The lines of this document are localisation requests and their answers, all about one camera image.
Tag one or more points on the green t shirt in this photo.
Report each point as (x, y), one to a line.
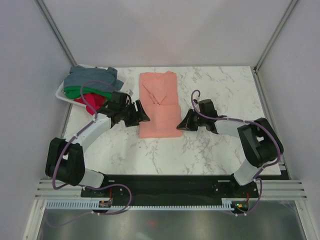
(74, 92)

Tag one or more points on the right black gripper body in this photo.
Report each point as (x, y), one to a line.
(197, 120)

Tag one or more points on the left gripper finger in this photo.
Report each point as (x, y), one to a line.
(140, 111)
(141, 118)

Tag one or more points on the right aluminium frame post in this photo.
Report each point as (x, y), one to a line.
(277, 31)

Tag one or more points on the salmon pink t shirt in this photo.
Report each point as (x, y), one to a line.
(158, 94)

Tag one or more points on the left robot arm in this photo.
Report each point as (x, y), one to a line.
(66, 156)

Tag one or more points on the white slotted cable duct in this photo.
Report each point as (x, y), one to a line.
(96, 204)

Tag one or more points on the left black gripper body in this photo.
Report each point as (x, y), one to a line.
(129, 115)

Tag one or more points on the grey blue t shirt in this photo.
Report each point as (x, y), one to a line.
(100, 79)

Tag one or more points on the left aluminium frame post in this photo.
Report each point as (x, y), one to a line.
(56, 32)

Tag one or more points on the red t shirt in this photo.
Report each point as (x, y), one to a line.
(93, 99)

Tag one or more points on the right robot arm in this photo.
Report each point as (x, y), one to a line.
(259, 142)

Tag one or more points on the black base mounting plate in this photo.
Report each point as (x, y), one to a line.
(171, 189)

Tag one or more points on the aluminium frame post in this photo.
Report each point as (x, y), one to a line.
(56, 32)
(277, 31)

